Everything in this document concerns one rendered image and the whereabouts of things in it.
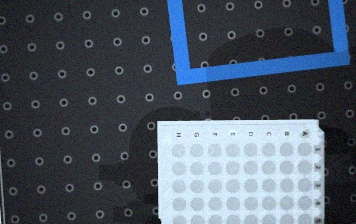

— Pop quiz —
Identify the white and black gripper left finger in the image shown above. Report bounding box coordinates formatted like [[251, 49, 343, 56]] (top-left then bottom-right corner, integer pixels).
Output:
[[146, 216, 161, 224]]

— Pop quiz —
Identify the white well plate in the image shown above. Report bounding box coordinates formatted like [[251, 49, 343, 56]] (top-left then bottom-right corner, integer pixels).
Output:
[[157, 119, 324, 224]]

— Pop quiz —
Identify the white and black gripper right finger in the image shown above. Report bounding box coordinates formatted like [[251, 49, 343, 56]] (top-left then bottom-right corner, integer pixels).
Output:
[[324, 213, 350, 224]]

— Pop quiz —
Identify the blue tape outline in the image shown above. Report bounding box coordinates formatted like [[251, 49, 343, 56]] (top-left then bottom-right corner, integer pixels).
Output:
[[167, 0, 350, 85]]

